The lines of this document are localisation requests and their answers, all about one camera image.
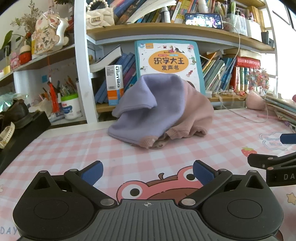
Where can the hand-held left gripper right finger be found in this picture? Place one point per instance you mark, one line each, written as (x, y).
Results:
(203, 173)

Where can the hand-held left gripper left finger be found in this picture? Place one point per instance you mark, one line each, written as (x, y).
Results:
(92, 173)

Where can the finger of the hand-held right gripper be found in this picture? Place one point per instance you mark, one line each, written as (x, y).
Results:
(288, 138)
(266, 161)

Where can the purple and pink sweater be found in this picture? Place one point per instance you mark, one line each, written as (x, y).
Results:
(138, 104)

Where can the stack of flat books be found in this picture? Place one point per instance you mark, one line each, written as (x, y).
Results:
(282, 106)

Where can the pink plush toy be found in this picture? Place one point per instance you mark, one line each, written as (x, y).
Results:
(254, 100)

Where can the colourful bead tree ornament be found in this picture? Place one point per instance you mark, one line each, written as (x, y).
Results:
(257, 78)

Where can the white tub green lid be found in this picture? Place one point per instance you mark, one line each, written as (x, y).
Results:
(71, 106)

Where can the black box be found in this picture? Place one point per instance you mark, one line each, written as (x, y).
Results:
(30, 129)

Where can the white charger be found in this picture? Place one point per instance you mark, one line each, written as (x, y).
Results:
(208, 93)

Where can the red tassel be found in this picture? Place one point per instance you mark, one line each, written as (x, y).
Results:
(53, 97)

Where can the bunch of pens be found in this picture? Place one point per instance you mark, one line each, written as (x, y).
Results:
(67, 89)

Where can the white orange toothbrush box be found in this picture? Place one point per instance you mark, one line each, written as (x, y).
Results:
(113, 81)

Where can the row of thin colourful books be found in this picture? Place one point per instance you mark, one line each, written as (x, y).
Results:
(215, 71)

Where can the white wooden bookshelf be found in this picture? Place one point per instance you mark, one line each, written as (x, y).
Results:
(83, 69)

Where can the leaning blue books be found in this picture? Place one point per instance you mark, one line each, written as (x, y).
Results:
(129, 67)

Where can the iridescent green bag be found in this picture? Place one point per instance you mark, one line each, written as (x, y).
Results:
(7, 99)

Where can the white storage box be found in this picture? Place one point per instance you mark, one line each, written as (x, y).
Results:
(253, 30)

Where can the thick white-paged book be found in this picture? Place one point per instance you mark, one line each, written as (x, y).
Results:
(106, 59)

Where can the children's picture book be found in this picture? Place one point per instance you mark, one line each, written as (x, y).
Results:
(166, 60)

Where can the red white small figurine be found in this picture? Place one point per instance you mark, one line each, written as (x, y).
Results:
(25, 55)

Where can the smartphone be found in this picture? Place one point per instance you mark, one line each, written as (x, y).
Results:
(203, 20)

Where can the white ceramic figurine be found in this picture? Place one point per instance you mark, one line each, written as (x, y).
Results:
(62, 30)

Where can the pink paper rabbit decoration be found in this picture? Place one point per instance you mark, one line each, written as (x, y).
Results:
(45, 34)

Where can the white quilted handbag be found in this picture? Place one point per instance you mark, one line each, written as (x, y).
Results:
(99, 17)

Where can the row of upright books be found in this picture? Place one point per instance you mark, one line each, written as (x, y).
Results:
(150, 14)

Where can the dried flower bunch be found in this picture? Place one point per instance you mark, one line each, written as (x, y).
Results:
(27, 16)

